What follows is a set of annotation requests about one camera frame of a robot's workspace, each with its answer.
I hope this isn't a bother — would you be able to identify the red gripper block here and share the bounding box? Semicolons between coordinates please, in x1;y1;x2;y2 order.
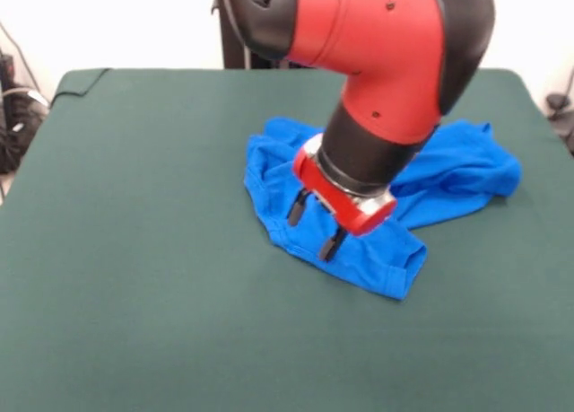
286;132;398;264

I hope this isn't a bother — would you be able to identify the blue printed T-shirt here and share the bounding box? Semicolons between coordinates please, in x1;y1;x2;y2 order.
243;116;524;302

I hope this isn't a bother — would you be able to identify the dark green table cloth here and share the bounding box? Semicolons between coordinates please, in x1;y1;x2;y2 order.
0;67;574;412

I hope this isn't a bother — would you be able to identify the dark grey floor stand base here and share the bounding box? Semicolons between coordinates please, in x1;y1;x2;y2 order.
0;50;50;175
545;92;574;157

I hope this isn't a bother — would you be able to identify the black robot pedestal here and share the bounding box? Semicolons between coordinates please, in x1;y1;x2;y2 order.
210;0;292;70

